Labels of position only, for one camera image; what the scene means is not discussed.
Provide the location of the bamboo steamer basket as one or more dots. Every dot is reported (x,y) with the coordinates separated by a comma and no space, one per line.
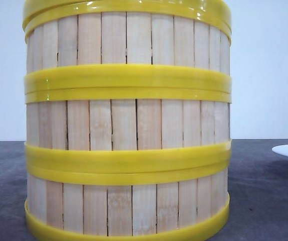
(77,53)
(189,210)
(126,138)

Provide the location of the bamboo steamer lid yellow rim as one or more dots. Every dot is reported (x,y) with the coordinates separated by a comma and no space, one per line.
(212,12)

